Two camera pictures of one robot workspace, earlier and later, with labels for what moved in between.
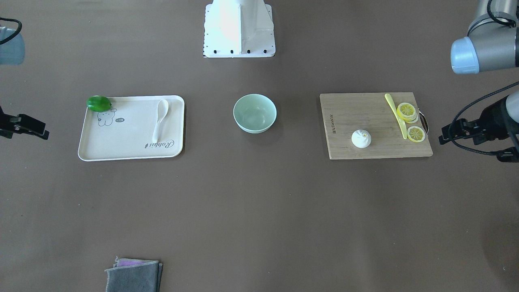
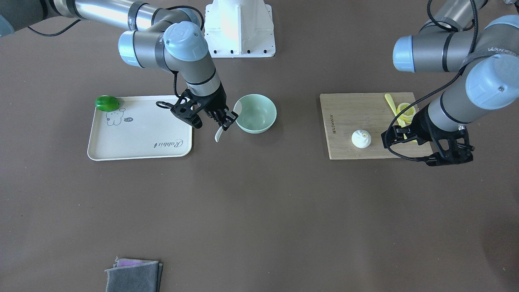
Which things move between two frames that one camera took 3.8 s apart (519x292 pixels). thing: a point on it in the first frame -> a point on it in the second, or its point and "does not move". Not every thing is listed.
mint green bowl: x=254 y=113 does not move
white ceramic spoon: x=163 y=106 -> x=217 y=136
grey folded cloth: x=134 y=275 does not move
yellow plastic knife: x=400 y=123 does not move
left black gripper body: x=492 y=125 -> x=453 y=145
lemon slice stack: x=407 y=111 does not move
